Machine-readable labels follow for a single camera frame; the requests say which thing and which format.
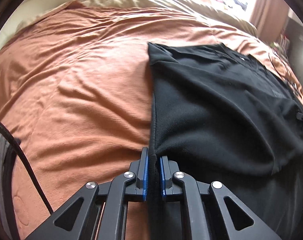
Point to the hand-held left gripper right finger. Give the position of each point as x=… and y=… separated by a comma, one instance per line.
x=163, y=177

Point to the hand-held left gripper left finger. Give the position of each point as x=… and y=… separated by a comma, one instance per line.
x=145, y=177

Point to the black sweatshirt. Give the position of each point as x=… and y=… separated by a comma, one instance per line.
x=216, y=105

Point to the pink curtain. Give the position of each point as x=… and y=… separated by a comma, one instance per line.
x=266, y=10

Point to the orange-brown fleece blanket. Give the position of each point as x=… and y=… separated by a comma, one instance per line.
x=79, y=80

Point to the grey cloth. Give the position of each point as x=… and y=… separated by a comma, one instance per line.
x=4, y=180

